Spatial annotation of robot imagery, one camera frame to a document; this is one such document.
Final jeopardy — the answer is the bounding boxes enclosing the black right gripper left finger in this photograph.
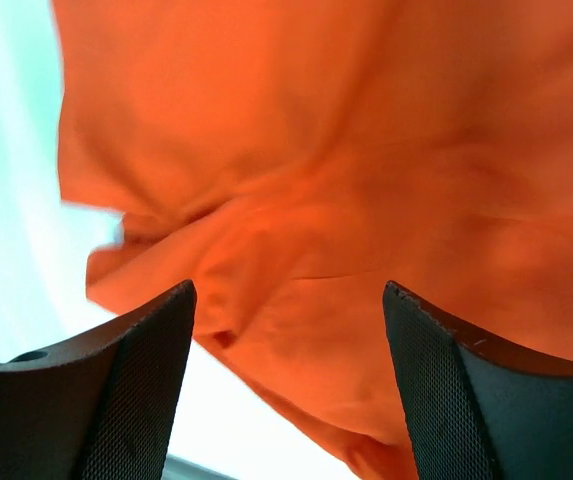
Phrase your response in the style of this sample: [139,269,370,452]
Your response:
[0,280,196,479]

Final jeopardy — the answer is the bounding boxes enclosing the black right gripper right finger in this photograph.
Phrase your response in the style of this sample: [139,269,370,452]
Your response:
[383,282,573,479]

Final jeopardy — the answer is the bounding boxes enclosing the orange shorts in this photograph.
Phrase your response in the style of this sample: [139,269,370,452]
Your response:
[53,1,573,479]

